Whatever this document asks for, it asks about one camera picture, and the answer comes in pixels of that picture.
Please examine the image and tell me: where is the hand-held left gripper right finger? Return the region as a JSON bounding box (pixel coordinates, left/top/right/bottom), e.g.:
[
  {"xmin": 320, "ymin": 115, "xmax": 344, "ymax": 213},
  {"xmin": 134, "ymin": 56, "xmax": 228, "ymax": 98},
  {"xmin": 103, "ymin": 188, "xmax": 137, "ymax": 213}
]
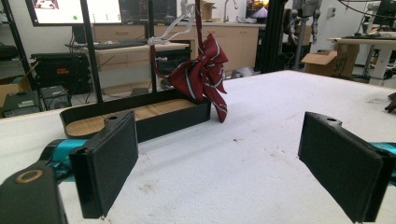
[{"xmin": 297, "ymin": 111, "xmax": 396, "ymax": 224}]

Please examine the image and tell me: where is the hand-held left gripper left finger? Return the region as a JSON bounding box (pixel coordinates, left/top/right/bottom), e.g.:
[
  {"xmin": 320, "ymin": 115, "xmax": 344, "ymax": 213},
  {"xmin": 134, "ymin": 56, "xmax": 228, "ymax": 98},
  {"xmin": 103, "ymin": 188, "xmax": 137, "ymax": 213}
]
[{"xmin": 68, "ymin": 110, "xmax": 139, "ymax": 219}]

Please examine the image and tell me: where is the black rack with wooden base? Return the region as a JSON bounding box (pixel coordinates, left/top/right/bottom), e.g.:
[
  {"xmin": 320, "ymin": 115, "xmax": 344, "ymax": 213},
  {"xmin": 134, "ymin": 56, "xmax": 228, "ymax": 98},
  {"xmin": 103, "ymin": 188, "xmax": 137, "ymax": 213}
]
[{"xmin": 59, "ymin": 0, "xmax": 213, "ymax": 144}]

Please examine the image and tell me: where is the dark red striped bow tie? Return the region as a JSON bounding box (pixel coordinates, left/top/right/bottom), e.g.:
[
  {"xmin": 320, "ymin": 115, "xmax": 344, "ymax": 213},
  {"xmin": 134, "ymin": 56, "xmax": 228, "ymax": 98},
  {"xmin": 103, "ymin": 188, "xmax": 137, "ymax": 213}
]
[{"xmin": 147, "ymin": 0, "xmax": 230, "ymax": 124}]

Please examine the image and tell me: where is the white work table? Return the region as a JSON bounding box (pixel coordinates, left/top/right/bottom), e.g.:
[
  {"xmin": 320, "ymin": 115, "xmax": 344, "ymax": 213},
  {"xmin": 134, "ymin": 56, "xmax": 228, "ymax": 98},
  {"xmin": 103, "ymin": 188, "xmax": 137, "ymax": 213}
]
[{"xmin": 326, "ymin": 31, "xmax": 396, "ymax": 87}]

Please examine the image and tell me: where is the open cardboard box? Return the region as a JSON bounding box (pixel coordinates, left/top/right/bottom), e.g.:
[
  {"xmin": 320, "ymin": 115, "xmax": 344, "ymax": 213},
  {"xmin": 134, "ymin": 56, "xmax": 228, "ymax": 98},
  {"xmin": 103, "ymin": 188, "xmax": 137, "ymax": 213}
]
[{"xmin": 301, "ymin": 43, "xmax": 361, "ymax": 78}]

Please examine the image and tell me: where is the white foam mat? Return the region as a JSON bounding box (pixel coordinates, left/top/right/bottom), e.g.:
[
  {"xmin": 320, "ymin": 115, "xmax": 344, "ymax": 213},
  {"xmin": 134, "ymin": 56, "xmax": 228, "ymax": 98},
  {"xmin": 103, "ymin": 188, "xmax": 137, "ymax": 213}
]
[{"xmin": 0, "ymin": 69, "xmax": 396, "ymax": 224}]

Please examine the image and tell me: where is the black equipment case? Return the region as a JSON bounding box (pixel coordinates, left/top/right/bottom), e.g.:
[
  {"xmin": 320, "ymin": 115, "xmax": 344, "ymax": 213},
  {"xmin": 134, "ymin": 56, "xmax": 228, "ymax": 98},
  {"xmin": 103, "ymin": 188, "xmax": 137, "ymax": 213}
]
[{"xmin": 31, "ymin": 52, "xmax": 92, "ymax": 94}]

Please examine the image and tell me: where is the black device with label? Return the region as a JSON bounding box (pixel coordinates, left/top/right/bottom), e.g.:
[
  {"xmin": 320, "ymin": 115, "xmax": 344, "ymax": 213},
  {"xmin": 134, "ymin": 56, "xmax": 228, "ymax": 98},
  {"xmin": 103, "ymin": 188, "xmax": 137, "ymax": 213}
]
[{"xmin": 1, "ymin": 90, "xmax": 41, "ymax": 118}]

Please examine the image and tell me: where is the black keyboard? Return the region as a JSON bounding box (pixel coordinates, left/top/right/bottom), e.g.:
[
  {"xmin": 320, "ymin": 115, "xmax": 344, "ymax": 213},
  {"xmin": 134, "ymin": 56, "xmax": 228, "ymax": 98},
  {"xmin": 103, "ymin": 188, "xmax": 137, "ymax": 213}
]
[{"xmin": 92, "ymin": 38, "xmax": 148, "ymax": 50}]

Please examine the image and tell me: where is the thin black stand pole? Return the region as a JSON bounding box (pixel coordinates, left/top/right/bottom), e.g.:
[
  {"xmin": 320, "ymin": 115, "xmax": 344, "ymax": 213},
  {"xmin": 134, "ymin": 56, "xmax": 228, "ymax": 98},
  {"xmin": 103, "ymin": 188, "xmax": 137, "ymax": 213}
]
[{"xmin": 0, "ymin": 0, "xmax": 35, "ymax": 91}]

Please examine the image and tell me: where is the dark monitor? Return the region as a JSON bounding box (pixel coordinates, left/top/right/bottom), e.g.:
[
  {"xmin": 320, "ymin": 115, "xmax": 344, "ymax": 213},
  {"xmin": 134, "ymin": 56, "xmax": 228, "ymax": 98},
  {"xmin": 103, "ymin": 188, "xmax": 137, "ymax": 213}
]
[{"xmin": 120, "ymin": 0, "xmax": 178, "ymax": 26}]

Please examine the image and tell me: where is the wooden cabinet row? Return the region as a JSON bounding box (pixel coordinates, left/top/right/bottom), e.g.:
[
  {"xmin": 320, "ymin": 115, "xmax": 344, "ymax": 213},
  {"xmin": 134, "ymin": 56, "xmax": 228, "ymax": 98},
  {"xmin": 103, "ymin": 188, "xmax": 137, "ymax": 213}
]
[{"xmin": 92, "ymin": 21, "xmax": 269, "ymax": 76}]

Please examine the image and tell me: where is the monitor with white screen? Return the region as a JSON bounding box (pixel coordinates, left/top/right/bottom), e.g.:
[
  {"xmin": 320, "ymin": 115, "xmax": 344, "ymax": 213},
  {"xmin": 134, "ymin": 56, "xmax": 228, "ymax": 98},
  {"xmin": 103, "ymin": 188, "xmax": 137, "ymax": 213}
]
[{"xmin": 24, "ymin": 0, "xmax": 123, "ymax": 26}]

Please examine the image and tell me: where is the monitor with sunset picture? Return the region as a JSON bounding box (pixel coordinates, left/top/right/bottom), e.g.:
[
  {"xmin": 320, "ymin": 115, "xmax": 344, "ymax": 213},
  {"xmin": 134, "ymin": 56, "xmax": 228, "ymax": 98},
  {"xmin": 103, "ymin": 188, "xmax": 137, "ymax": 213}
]
[{"xmin": 246, "ymin": 0, "xmax": 270, "ymax": 20}]

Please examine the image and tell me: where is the black metal frame post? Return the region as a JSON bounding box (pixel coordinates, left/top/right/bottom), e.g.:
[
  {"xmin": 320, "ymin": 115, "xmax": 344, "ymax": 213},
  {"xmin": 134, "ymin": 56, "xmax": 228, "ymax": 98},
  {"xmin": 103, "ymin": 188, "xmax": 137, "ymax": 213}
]
[{"xmin": 255, "ymin": 0, "xmax": 292, "ymax": 74}]

